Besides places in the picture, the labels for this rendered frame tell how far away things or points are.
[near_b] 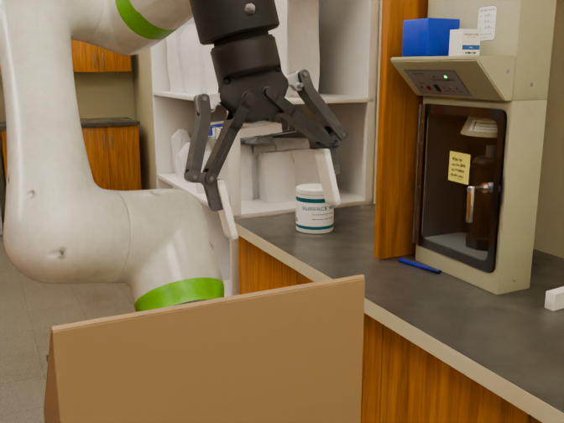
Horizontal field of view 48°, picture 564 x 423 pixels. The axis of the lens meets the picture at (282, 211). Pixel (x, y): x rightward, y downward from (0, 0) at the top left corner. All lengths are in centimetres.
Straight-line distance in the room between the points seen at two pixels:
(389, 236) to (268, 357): 116
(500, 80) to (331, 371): 92
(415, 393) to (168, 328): 93
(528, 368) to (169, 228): 73
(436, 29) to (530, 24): 22
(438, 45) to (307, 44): 123
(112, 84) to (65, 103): 584
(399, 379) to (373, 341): 12
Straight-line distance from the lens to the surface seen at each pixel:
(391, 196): 182
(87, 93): 672
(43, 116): 91
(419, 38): 163
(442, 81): 162
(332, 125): 76
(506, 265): 163
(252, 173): 271
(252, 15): 69
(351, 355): 78
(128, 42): 110
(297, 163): 271
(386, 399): 162
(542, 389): 122
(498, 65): 151
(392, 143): 179
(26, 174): 87
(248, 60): 69
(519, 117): 157
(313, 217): 208
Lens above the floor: 149
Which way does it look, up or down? 13 degrees down
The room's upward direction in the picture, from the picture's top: straight up
